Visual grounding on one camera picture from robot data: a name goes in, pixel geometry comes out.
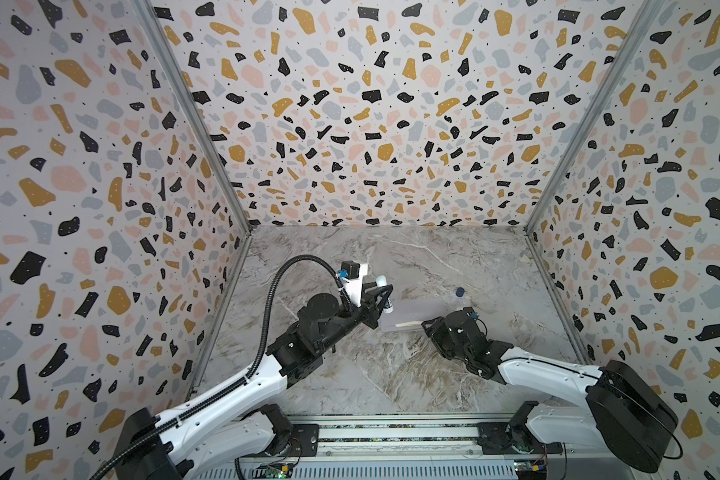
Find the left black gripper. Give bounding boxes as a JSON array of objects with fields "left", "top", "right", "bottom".
[{"left": 316, "top": 279, "right": 391, "bottom": 354}]

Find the blue white glue stick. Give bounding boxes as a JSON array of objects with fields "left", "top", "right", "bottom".
[{"left": 375, "top": 275, "right": 394, "bottom": 314}]

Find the pale lilac envelope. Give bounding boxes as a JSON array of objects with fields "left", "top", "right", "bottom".
[{"left": 379, "top": 298, "right": 451, "bottom": 333}]

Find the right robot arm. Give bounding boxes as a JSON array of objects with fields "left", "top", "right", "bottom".
[{"left": 422, "top": 307, "right": 678, "bottom": 474}]

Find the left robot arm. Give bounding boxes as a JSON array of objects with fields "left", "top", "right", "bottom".
[{"left": 92, "top": 283, "right": 393, "bottom": 479}]

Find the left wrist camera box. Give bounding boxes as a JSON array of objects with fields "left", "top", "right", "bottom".
[{"left": 337, "top": 261, "right": 369, "bottom": 307}]

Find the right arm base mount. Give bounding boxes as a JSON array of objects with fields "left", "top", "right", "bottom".
[{"left": 477, "top": 422, "right": 563, "bottom": 455}]

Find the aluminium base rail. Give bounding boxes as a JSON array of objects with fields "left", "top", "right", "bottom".
[{"left": 194, "top": 414, "right": 644, "bottom": 479}]

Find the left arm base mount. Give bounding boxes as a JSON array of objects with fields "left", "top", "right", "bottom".
[{"left": 263, "top": 423, "right": 320, "bottom": 458}]

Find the black corrugated cable conduit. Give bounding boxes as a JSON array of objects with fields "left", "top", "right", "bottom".
[{"left": 89, "top": 254, "right": 344, "bottom": 480}]

